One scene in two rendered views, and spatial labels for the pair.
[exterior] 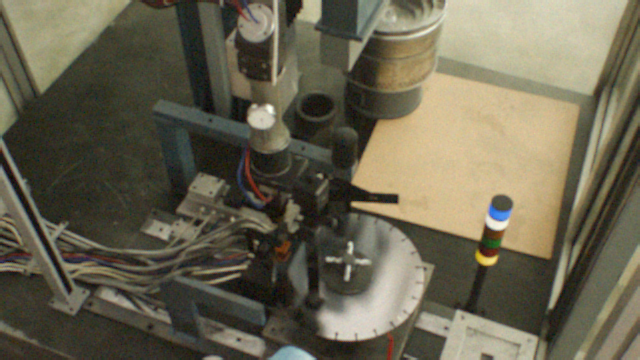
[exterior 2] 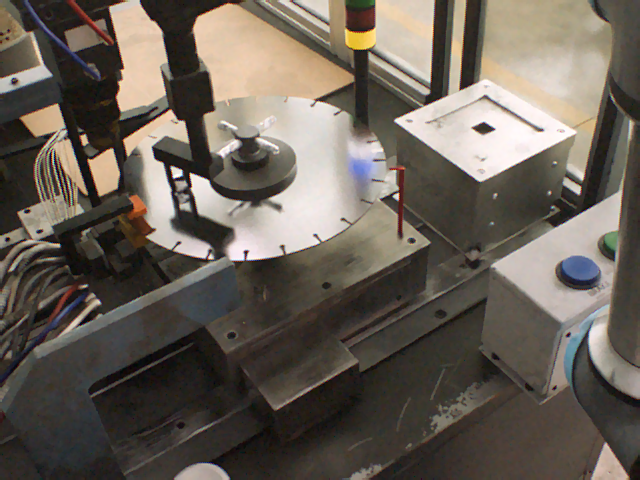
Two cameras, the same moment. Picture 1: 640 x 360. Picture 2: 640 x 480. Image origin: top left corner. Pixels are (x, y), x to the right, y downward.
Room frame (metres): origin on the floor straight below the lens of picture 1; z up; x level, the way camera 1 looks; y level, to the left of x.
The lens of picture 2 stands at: (0.36, 0.53, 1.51)
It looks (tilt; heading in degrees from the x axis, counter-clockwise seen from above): 42 degrees down; 309
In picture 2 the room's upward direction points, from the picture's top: 4 degrees counter-clockwise
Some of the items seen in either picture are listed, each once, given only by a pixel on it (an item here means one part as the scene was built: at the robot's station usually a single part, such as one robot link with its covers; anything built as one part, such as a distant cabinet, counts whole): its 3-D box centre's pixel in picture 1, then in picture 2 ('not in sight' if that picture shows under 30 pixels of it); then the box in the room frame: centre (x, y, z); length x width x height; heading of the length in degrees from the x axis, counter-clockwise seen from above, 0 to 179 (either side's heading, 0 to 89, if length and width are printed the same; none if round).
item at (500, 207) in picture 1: (500, 207); not in sight; (0.93, -0.31, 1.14); 0.05 x 0.04 x 0.03; 160
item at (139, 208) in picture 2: (267, 246); (105, 234); (0.95, 0.17, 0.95); 0.10 x 0.03 x 0.07; 70
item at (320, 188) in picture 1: (311, 207); (176, 25); (0.89, 0.07, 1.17); 0.06 x 0.05 x 0.20; 61
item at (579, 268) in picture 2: not in sight; (578, 273); (0.50, -0.10, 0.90); 0.04 x 0.04 x 0.02
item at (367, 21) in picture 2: (489, 244); (360, 13); (0.93, -0.31, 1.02); 0.05 x 0.04 x 0.03; 160
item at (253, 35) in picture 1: (297, 29); not in sight; (1.08, 0.10, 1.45); 0.35 x 0.07 x 0.28; 160
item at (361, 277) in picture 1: (348, 269); (250, 159); (0.89, -0.01, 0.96); 0.11 x 0.11 x 0.03
